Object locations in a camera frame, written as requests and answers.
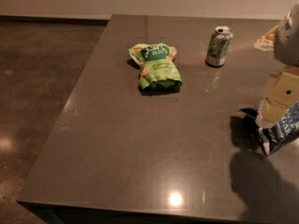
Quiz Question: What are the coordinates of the blue chip bag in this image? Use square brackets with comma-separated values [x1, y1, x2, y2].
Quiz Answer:
[240, 102, 299, 156]

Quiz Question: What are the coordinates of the green white soda can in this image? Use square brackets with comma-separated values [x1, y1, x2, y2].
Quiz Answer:
[206, 26, 233, 67]

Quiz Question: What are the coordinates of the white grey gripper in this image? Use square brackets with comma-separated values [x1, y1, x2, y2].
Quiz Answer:
[254, 1, 299, 128]

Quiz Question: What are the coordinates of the green rice chip bag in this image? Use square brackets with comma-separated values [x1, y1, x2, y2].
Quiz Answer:
[129, 43, 182, 91]

